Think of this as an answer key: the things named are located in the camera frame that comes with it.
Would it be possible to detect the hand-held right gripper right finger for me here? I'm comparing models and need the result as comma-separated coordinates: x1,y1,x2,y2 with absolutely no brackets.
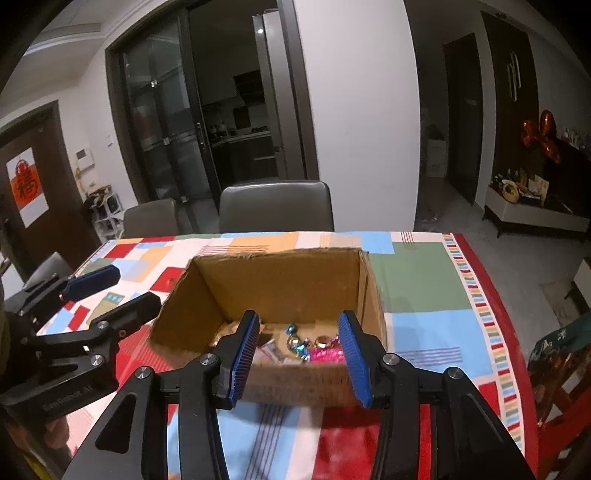
338,310,539,480

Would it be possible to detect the dark tall cabinet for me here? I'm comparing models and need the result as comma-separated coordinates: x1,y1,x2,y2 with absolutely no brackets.
480,11,541,195

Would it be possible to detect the sliding glass door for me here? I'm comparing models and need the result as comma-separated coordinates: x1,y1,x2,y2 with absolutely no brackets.
106,9,222,232

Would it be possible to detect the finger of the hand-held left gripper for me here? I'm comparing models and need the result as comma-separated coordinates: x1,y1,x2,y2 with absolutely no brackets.
20,292,163,366
6,264,122,320

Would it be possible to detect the red wooden chair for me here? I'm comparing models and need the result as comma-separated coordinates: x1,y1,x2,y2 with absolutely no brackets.
526,351,591,480

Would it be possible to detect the brown wooden door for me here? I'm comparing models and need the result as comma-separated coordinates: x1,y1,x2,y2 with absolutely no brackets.
0,99,100,282

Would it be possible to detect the white floor appliance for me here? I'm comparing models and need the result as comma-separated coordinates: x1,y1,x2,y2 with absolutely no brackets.
427,137,448,178

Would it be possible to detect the green patterned cloth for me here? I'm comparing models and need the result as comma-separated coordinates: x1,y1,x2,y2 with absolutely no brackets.
526,309,591,370

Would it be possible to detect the colourful patchwork tablecloth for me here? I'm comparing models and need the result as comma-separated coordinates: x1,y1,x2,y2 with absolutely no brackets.
34,231,543,480

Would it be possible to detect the brown snack bar packet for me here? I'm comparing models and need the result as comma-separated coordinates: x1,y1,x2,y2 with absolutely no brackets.
256,339,283,365

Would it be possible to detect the red and white door poster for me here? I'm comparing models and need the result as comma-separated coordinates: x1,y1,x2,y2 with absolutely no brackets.
6,147,51,228

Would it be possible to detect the white low cabinet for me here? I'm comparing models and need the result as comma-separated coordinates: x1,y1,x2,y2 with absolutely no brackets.
482,185,591,241

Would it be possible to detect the red foil balloon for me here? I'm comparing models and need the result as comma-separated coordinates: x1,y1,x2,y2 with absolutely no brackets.
522,110,563,164

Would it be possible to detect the cardboard box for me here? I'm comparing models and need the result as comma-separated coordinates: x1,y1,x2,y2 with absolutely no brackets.
148,247,389,409

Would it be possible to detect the white storage rack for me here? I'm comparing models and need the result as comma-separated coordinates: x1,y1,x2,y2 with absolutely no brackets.
83,184,124,241

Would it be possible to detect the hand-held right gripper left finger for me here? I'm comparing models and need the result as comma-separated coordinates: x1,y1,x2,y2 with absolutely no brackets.
67,310,260,480

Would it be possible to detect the grey dining chair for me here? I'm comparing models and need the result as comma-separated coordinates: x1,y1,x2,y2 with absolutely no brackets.
122,198,181,239
218,180,335,233
21,251,77,289

